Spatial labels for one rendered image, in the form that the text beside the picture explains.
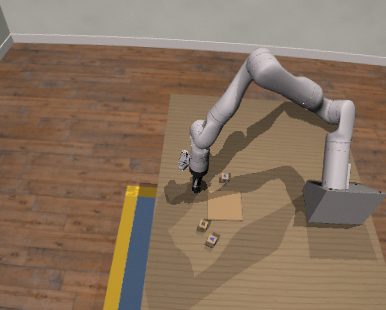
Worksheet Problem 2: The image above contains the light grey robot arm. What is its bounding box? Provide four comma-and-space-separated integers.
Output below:
178, 48, 355, 189

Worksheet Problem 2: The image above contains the tan square mat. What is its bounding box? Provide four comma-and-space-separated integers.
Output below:
207, 190, 243, 221

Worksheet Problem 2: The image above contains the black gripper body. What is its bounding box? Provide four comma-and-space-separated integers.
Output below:
189, 166, 208, 182

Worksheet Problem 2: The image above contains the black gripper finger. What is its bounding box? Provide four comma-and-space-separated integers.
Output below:
192, 176, 203, 193

